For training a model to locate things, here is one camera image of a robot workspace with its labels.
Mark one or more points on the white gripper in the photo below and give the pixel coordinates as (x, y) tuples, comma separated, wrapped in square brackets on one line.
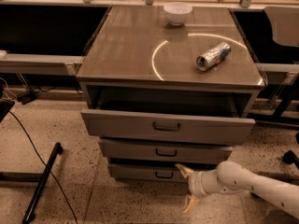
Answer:
[(194, 183)]

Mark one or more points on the grey drawer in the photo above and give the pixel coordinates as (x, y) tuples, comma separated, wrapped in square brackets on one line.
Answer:
[(167, 127), (151, 173), (164, 151)]

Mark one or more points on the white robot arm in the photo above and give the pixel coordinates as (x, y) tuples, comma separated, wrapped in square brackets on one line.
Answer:
[(231, 178)]

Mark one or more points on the grey drawer cabinet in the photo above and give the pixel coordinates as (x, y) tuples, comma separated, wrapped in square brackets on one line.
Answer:
[(137, 47)]

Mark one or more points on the crushed silver blue can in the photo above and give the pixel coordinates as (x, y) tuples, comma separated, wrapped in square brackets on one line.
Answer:
[(213, 56)]

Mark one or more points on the black table leg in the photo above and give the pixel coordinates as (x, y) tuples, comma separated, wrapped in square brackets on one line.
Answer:
[(30, 212)]

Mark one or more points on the white bowl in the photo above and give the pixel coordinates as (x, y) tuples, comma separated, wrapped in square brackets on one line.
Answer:
[(177, 13)]

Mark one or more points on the grey left desk rail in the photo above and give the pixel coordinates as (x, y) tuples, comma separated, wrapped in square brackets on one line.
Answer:
[(39, 64)]

